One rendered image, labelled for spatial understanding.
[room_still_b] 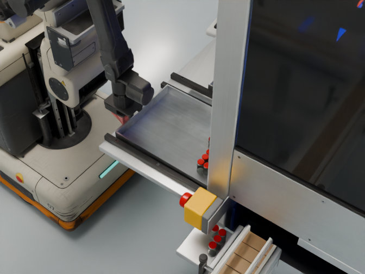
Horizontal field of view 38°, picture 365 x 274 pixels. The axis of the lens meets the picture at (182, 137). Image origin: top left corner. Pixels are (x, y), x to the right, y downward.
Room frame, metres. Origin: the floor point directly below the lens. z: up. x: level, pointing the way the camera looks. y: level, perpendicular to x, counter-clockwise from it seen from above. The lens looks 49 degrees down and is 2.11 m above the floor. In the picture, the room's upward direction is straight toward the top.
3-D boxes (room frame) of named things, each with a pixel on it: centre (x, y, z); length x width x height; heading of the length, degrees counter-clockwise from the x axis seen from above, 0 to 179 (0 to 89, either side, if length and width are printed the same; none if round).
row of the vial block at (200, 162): (1.00, -0.10, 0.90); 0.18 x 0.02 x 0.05; 144
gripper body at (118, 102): (1.11, 0.18, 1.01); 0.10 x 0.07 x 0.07; 54
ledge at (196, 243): (0.69, -0.08, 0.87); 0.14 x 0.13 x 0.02; 54
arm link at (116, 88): (1.11, 0.17, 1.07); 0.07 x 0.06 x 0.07; 54
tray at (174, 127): (1.07, -0.01, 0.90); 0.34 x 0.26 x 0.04; 54
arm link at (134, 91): (1.09, 0.14, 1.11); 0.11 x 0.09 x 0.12; 54
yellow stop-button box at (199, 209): (0.73, -0.05, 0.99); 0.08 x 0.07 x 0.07; 54
